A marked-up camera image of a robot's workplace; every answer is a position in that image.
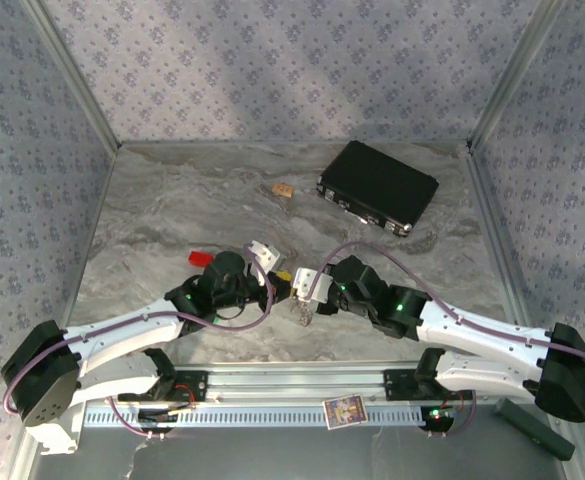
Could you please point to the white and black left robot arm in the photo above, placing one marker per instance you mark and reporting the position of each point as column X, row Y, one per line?
column 122, row 335

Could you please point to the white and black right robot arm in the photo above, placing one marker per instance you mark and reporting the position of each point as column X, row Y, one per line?
column 472, row 325

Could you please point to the red toy brick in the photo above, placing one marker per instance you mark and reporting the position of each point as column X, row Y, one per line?
column 201, row 258

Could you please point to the small brown tag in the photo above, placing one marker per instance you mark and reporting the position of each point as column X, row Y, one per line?
column 283, row 190

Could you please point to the black case with metal latches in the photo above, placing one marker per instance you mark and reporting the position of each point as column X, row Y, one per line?
column 382, row 180

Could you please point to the printed marker card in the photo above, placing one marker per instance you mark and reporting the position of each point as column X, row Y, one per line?
column 345, row 411

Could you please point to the dark green bar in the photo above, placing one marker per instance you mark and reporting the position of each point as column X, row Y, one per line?
column 532, row 427

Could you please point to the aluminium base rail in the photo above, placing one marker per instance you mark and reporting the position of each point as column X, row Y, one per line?
column 297, row 382

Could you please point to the aluminium table side rail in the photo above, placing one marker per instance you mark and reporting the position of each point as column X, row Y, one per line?
column 76, row 280
column 502, row 250

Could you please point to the aluminium table back rail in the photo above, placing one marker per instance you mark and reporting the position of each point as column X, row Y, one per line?
column 222, row 143

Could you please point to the aluminium upright frame post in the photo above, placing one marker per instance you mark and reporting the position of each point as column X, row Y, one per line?
column 72, row 75
column 517, row 75

